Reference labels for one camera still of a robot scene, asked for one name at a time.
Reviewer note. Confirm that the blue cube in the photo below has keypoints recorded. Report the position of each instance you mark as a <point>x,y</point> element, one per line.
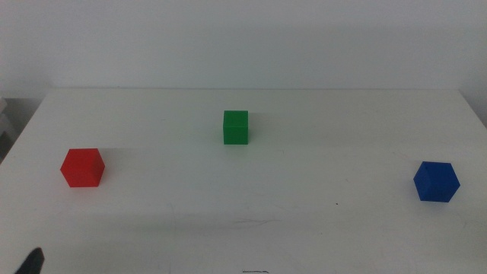
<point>435,182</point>

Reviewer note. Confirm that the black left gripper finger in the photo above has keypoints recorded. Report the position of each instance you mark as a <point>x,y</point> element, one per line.
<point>33,263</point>

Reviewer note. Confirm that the red cube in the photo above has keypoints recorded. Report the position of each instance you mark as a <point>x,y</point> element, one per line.
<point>81,169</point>

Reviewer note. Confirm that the green cube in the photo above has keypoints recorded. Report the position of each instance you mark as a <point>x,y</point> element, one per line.
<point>235,129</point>

